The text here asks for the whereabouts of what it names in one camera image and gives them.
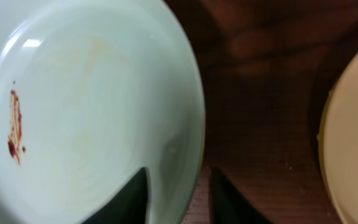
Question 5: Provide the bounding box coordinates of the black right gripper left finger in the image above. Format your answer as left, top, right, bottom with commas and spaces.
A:
82, 167, 149, 224

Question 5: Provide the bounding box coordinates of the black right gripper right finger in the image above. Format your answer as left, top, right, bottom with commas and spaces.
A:
209, 167, 272, 224

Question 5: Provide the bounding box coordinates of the pale green plate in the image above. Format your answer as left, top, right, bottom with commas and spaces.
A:
0, 0, 205, 223

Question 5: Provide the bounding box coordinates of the yellow plate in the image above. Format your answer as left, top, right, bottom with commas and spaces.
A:
317, 53, 358, 223

